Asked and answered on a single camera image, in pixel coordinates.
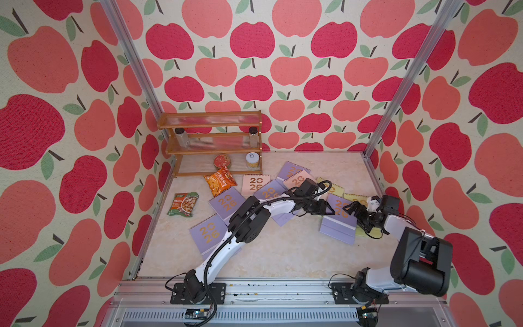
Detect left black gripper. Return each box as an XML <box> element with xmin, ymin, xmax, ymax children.
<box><xmin>302</xmin><ymin>197</ymin><xmax>337</xmax><ymax>216</ymax></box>

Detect purple calendar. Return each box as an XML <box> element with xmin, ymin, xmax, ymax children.
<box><xmin>189</xmin><ymin>214</ymin><xmax>230</xmax><ymax>260</ymax></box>
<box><xmin>276</xmin><ymin>161</ymin><xmax>311</xmax><ymax>181</ymax></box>
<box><xmin>208</xmin><ymin>187</ymin><xmax>245</xmax><ymax>225</ymax></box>
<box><xmin>253</xmin><ymin>180</ymin><xmax>294</xmax><ymax>226</ymax></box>
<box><xmin>320</xmin><ymin>194</ymin><xmax>357</xmax><ymax>245</ymax></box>

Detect pink calendar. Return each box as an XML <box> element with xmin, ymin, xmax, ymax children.
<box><xmin>283</xmin><ymin>170</ymin><xmax>314</xmax><ymax>189</ymax></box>
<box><xmin>241</xmin><ymin>174</ymin><xmax>271</xmax><ymax>198</ymax></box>

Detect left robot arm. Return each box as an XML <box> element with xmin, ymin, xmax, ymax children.
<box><xmin>183</xmin><ymin>178</ymin><xmax>335</xmax><ymax>304</ymax></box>

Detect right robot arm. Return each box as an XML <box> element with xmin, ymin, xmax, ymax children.
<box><xmin>343</xmin><ymin>195</ymin><xmax>453</xmax><ymax>303</ymax></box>

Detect yellow-green calendar back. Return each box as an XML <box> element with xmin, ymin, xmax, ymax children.
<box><xmin>328</xmin><ymin>182</ymin><xmax>345</xmax><ymax>198</ymax></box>

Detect yellow-green calendar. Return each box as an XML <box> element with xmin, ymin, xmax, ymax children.
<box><xmin>328</xmin><ymin>182</ymin><xmax>345</xmax><ymax>198</ymax></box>
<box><xmin>343</xmin><ymin>193</ymin><xmax>383</xmax><ymax>239</ymax></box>

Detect yellow-green calendar right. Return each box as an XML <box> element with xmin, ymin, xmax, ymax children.
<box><xmin>343</xmin><ymin>193</ymin><xmax>383</xmax><ymax>239</ymax></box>

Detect purple calendar back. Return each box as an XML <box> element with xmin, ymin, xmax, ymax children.
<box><xmin>276</xmin><ymin>161</ymin><xmax>311</xmax><ymax>181</ymax></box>

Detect yellow pull-tab can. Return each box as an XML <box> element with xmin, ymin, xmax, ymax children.
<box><xmin>245</xmin><ymin>152</ymin><xmax>261</xmax><ymax>170</ymax></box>

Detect right glass spice jar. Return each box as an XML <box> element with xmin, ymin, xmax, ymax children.
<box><xmin>249</xmin><ymin>126</ymin><xmax>260</xmax><ymax>149</ymax></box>

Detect glass spice jar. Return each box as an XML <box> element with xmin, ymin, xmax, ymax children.
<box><xmin>249</xmin><ymin>126</ymin><xmax>260</xmax><ymax>149</ymax></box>
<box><xmin>174</xmin><ymin>128</ymin><xmax>190</xmax><ymax>149</ymax></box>

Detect orange snack bag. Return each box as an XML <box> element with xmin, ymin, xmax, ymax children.
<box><xmin>204</xmin><ymin>166</ymin><xmax>238</xmax><ymax>198</ymax></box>

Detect red round tin can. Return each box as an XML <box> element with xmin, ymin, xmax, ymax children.
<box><xmin>213</xmin><ymin>154</ymin><xmax>232</xmax><ymax>170</ymax></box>

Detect wooden three-tier shelf rack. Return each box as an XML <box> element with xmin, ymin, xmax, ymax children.
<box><xmin>158</xmin><ymin>111</ymin><xmax>262</xmax><ymax>177</ymax></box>

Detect green snack bag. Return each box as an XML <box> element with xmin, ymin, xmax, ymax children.
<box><xmin>167</xmin><ymin>192</ymin><xmax>199</xmax><ymax>217</ymax></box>

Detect left glass spice jar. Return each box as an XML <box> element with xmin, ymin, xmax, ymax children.
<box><xmin>174</xmin><ymin>128</ymin><xmax>190</xmax><ymax>149</ymax></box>

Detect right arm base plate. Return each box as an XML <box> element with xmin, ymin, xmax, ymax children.
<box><xmin>330</xmin><ymin>283</ymin><xmax>390</xmax><ymax>306</ymax></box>

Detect black corrugated cable hose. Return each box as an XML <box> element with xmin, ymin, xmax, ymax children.
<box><xmin>202</xmin><ymin>179</ymin><xmax>332</xmax><ymax>327</ymax></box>

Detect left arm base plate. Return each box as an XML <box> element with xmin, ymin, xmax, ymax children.
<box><xmin>170</xmin><ymin>283</ymin><xmax>227</xmax><ymax>305</ymax></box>

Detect front aluminium rail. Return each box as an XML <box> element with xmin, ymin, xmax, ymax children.
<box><xmin>100</xmin><ymin>275</ymin><xmax>457</xmax><ymax>326</ymax></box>

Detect right aluminium frame post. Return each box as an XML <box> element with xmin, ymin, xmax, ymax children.
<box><xmin>362</xmin><ymin>0</ymin><xmax>464</xmax><ymax>162</ymax></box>

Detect aluminium frame post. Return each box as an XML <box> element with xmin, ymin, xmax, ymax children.
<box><xmin>101</xmin><ymin>0</ymin><xmax>163</xmax><ymax>123</ymax></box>
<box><xmin>362</xmin><ymin>0</ymin><xmax>464</xmax><ymax>162</ymax></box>

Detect left aluminium frame post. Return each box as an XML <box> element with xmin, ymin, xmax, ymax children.
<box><xmin>101</xmin><ymin>0</ymin><xmax>163</xmax><ymax>123</ymax></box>

